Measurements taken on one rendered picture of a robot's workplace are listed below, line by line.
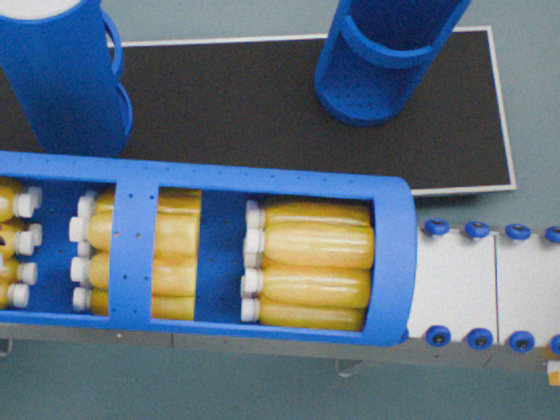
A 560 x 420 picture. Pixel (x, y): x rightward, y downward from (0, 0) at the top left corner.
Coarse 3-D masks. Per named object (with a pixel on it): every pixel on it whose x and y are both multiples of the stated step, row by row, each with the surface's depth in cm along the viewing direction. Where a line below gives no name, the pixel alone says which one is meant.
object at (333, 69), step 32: (352, 0) 203; (384, 0) 236; (416, 0) 230; (448, 0) 216; (352, 32) 209; (384, 32) 252; (416, 32) 240; (448, 32) 203; (320, 64) 244; (352, 64) 257; (384, 64) 212; (416, 64) 213; (320, 96) 251; (352, 96) 254; (384, 96) 254
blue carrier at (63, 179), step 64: (64, 192) 155; (128, 192) 134; (256, 192) 154; (320, 192) 136; (384, 192) 137; (64, 256) 158; (128, 256) 131; (384, 256) 132; (0, 320) 140; (64, 320) 138; (128, 320) 137; (256, 320) 151; (384, 320) 135
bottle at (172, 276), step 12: (84, 264) 140; (96, 264) 139; (108, 264) 139; (156, 264) 139; (168, 264) 139; (180, 264) 139; (192, 264) 139; (84, 276) 140; (96, 276) 139; (156, 276) 138; (168, 276) 138; (180, 276) 138; (192, 276) 138; (156, 288) 139; (168, 288) 139; (180, 288) 139; (192, 288) 139
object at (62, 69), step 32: (96, 0) 168; (0, 32) 169; (32, 32) 166; (64, 32) 169; (96, 32) 178; (0, 64) 194; (32, 64) 180; (64, 64) 181; (96, 64) 189; (32, 96) 199; (64, 96) 196; (96, 96) 203; (128, 96) 246; (32, 128) 230; (64, 128) 215; (96, 128) 220; (128, 128) 243
